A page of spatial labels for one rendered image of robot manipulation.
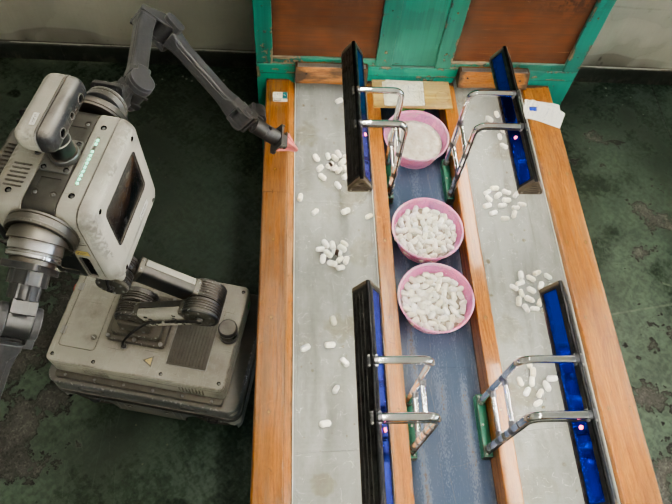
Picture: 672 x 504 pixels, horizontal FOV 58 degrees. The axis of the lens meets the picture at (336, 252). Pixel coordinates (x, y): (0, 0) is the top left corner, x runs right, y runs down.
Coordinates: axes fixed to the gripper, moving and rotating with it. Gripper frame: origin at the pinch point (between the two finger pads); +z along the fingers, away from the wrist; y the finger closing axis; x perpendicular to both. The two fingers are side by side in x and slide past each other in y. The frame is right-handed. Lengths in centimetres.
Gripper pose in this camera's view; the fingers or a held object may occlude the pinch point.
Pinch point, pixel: (295, 149)
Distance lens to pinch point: 229.8
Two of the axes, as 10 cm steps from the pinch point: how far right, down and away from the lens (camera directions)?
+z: 7.2, 3.5, 6.0
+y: -0.1, -8.6, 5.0
